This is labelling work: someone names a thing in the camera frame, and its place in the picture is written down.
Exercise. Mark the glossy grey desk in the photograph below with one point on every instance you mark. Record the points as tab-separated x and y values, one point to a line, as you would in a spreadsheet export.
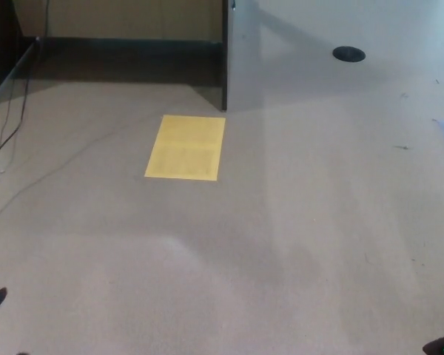
318	26

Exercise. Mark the yellow paper sheet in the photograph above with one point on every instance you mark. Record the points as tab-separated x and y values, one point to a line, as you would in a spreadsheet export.
186	146

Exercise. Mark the black round desk grommet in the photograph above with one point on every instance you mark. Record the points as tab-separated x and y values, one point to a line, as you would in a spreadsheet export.
349	53

